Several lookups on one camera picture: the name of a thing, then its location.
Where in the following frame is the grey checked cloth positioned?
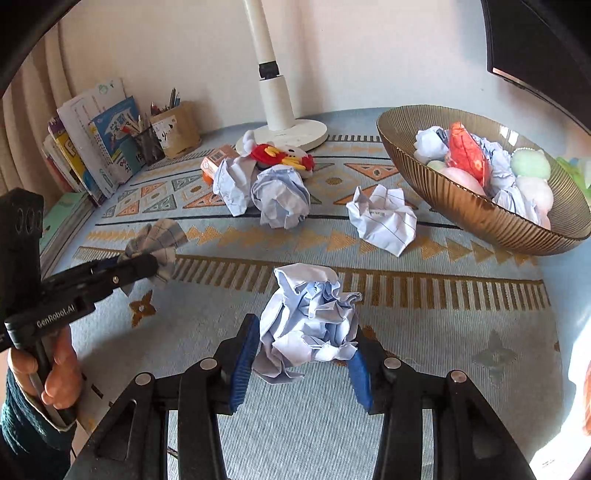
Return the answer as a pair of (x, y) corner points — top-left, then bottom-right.
(118, 218), (188, 287)

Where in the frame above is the blue white paper ball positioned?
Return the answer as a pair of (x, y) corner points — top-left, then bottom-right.
(252, 263), (363, 384)

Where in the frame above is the pastel dango plush toy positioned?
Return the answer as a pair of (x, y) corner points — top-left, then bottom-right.
(414, 139), (554, 230)

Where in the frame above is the dark teal sleeve forearm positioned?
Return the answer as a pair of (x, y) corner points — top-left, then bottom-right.
(1, 373), (76, 480)

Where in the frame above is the person's left hand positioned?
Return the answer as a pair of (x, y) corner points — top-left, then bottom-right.
(6, 324), (84, 410)

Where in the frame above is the green book lying flat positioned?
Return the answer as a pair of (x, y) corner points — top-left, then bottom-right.
(39, 193), (95, 278)

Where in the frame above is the blue cover workbook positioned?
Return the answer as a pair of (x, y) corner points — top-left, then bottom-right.
(88, 96), (145, 185)

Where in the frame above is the stack of books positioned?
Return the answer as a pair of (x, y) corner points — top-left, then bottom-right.
(47, 77), (126, 204)

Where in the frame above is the black mesh pen holder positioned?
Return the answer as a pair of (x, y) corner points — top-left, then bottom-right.
(133, 125), (165, 166)

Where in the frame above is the small pink orange box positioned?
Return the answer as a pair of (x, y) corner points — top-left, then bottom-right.
(200, 145), (238, 186)

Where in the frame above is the kraft paper pen holder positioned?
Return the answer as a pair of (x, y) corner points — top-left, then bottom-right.
(150, 101), (201, 159)

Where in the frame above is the crumpled paper ball near box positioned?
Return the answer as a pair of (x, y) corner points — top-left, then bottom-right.
(213, 157), (256, 217)

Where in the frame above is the crumpled lined paper ball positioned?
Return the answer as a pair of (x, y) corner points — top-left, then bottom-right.
(346, 184), (417, 257)

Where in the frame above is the patterned woven table mat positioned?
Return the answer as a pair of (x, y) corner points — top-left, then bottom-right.
(67, 115), (563, 479)

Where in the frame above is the hello kitty plush toy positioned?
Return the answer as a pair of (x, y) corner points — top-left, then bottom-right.
(242, 130), (315, 179)

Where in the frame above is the gold ribbed glass bowl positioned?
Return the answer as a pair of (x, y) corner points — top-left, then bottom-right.
(377, 105), (590, 256)

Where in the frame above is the white desk lamp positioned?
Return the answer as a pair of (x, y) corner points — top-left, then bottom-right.
(243, 0), (328, 151)

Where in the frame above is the red snack packet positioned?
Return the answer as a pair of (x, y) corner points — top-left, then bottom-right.
(445, 122), (491, 187)

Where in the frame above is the crumpled paper in bowl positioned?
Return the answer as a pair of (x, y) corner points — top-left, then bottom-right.
(414, 126), (449, 164)

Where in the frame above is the green tissue pack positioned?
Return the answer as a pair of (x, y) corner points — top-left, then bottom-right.
(556, 157), (590, 204)

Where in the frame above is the black wall monitor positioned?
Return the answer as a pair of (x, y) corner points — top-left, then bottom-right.
(481, 0), (590, 132)

